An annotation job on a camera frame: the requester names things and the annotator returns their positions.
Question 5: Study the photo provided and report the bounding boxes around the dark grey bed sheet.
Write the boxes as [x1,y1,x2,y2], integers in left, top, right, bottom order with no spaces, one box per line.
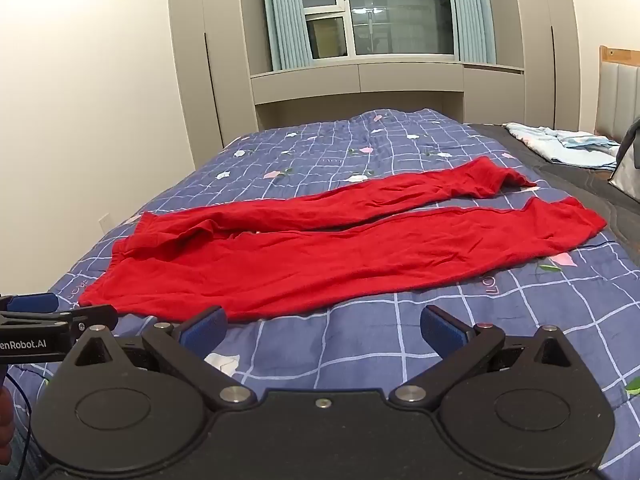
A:
[467,122,640,283]

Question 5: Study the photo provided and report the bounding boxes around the thin dark cable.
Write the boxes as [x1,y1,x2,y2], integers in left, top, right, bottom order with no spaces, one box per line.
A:
[6,367,35,478]

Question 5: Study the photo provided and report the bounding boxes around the dark grey cloth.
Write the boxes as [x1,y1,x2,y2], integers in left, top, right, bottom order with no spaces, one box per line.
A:
[619,119,640,171]

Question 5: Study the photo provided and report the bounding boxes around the red pants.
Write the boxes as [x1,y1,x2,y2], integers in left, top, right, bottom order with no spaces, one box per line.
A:
[78,156,608,323]

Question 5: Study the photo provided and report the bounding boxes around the silver grey pillow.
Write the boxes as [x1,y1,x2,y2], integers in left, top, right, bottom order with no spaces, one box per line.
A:
[607,135,640,202]

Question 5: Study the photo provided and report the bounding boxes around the window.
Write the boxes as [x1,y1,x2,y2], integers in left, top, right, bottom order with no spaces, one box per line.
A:
[294,0,459,59]

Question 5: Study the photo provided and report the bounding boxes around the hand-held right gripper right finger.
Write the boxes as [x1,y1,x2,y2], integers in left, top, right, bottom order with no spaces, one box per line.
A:
[388,304,576,409]

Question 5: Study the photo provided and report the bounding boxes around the light blue curtain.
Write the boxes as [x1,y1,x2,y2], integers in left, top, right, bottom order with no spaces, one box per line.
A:
[260,0,315,72]
[444,0,499,65]

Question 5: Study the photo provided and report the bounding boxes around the beige window cabinet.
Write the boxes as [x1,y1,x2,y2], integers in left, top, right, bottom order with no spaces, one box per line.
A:
[249,61,466,107]

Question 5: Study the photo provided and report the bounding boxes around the grey padded wooden headboard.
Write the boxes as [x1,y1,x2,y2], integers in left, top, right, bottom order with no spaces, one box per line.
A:
[594,45,640,144]

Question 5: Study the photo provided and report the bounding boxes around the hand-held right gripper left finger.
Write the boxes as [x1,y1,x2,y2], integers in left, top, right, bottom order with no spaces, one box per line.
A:
[75,305,257,411]

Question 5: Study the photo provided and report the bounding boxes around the blue plaid floral quilt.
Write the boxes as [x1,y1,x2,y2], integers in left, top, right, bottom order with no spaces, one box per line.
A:
[9,107,640,480]

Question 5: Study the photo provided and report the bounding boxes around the beige wardrobe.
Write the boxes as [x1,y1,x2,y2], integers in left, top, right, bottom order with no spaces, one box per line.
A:
[166,0,259,149]
[462,0,602,134]

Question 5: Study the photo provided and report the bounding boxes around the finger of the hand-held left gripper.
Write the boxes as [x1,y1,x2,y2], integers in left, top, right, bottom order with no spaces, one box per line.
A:
[62,304,120,343]
[0,293,59,315]

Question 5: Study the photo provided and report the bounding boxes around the light blue folded blanket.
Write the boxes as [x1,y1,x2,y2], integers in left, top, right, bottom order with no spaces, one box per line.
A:
[502,122,622,169]

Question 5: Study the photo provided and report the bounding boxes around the person's left hand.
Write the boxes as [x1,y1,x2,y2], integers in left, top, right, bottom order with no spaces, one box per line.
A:
[0,388,16,457]

